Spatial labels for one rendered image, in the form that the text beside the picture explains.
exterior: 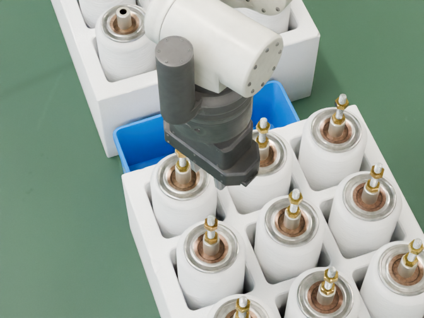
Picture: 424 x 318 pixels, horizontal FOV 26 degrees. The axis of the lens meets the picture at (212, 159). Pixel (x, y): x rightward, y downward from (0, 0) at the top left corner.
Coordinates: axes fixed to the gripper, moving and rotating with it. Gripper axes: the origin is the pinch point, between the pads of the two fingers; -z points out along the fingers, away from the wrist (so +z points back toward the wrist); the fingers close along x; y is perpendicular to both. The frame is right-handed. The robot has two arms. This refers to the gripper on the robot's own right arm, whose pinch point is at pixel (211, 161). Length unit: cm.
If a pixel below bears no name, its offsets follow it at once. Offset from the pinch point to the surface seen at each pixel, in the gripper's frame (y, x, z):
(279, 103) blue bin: 34, -14, -40
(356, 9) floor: 66, -20, -48
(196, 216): 3.6, -6.0, -26.7
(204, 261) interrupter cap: -2.3, 0.6, -22.8
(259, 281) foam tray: 2.9, 6.3, -30.1
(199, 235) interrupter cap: 0.2, -2.4, -22.7
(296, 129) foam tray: 26.6, -5.4, -30.2
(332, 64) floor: 53, -15, -48
